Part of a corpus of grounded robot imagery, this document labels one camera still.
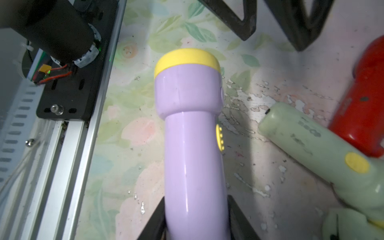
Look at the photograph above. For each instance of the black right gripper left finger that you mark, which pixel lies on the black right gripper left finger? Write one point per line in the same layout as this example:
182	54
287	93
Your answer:
155	229

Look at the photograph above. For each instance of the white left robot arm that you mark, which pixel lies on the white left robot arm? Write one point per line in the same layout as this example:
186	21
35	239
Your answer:
60	28

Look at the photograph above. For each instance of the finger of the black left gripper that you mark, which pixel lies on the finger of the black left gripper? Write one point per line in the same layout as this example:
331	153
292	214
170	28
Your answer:
242	28
300	29

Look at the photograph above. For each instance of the red flashlight left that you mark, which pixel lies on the red flashlight left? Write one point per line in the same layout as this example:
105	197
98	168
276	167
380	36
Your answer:
359	119

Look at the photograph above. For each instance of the aluminium front rail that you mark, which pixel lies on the aluminium front rail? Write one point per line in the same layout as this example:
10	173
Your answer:
45	163

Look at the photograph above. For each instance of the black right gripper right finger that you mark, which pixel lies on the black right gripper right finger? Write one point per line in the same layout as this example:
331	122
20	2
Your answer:
240	228

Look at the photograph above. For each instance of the purple flashlight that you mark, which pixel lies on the purple flashlight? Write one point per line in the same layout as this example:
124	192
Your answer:
189	98

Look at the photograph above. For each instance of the green flashlight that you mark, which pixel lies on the green flashlight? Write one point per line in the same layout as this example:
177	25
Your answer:
348	224
356	179

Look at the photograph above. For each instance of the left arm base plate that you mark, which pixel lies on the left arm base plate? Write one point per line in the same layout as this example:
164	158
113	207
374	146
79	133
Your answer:
71	89

